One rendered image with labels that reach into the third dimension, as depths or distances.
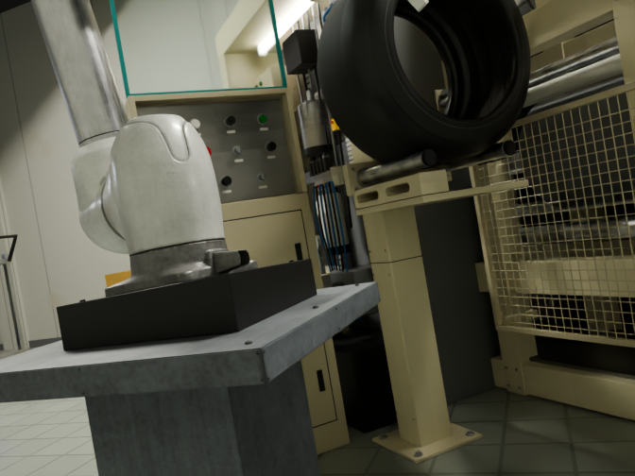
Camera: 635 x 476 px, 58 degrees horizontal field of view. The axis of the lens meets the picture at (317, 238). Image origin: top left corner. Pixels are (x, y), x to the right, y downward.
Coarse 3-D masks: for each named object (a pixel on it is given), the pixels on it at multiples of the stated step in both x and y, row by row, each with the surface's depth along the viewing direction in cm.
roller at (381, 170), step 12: (408, 156) 156; (420, 156) 150; (432, 156) 150; (372, 168) 173; (384, 168) 166; (396, 168) 161; (408, 168) 156; (420, 168) 153; (360, 180) 180; (372, 180) 175
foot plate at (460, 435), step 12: (396, 432) 204; (456, 432) 195; (468, 432) 190; (384, 444) 195; (396, 444) 193; (408, 444) 191; (432, 444) 188; (444, 444) 186; (456, 444) 185; (408, 456) 182; (420, 456) 180; (432, 456) 180
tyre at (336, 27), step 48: (336, 0) 165; (384, 0) 144; (432, 0) 182; (480, 0) 174; (336, 48) 153; (384, 48) 144; (480, 48) 184; (528, 48) 165; (336, 96) 158; (384, 96) 146; (480, 96) 186; (384, 144) 158; (432, 144) 152; (480, 144) 158
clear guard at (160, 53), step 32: (128, 0) 182; (160, 0) 186; (192, 0) 191; (224, 0) 196; (256, 0) 201; (128, 32) 182; (160, 32) 186; (192, 32) 190; (224, 32) 195; (256, 32) 200; (128, 64) 181; (160, 64) 185; (192, 64) 190; (224, 64) 194; (256, 64) 199
